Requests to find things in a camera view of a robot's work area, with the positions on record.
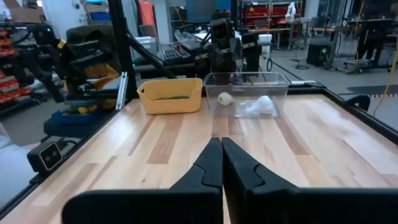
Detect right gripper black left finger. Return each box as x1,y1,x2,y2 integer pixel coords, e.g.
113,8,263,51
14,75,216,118
61,138,224,224

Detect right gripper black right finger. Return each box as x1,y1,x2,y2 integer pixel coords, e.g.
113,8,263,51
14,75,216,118
223,138,398,224

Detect large dark green pepper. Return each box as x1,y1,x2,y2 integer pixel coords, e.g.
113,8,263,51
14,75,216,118
155,95,190,101

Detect large clear plastic bin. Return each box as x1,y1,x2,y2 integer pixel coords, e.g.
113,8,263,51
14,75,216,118
202,72,290,118

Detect cream garlic bulb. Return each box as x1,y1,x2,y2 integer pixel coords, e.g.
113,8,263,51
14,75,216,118
216,91,234,106

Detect white paper roll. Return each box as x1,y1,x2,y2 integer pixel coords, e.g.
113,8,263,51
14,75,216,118
257,33,273,55

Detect backlit black keyboard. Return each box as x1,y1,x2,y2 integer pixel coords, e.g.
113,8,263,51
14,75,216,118
161,46,192,63

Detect red storage bin shelf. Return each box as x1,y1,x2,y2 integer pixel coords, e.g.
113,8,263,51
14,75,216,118
0,27,32,105
242,2,290,26

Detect white crumpled bulb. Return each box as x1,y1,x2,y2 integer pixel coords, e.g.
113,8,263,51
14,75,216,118
242,95,277,118

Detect yellow plastic basket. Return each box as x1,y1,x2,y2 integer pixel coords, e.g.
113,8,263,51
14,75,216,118
136,77,203,115

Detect black computer tower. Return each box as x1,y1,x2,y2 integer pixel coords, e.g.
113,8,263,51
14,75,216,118
306,43,336,68

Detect silver aluminium extrusion piece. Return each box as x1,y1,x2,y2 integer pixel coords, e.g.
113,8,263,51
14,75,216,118
115,71,129,111

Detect black yellow equipment stack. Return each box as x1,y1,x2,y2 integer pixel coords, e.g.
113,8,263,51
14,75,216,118
29,23,121,103

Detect blue cushion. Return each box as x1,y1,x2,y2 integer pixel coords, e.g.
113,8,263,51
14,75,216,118
43,107,111,139

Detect large black orange-striped mat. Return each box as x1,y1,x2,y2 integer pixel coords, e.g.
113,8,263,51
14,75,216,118
346,83,398,100

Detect black workbench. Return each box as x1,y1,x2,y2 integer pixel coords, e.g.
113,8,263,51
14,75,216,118
341,17,398,74

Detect black cable loop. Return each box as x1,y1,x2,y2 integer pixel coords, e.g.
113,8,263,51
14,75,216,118
345,95,371,113

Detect black table-level camera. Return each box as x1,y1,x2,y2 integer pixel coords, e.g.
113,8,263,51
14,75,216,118
26,139,65,175

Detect yellow floor cable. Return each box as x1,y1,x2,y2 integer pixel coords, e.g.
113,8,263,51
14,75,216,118
373,40,398,116

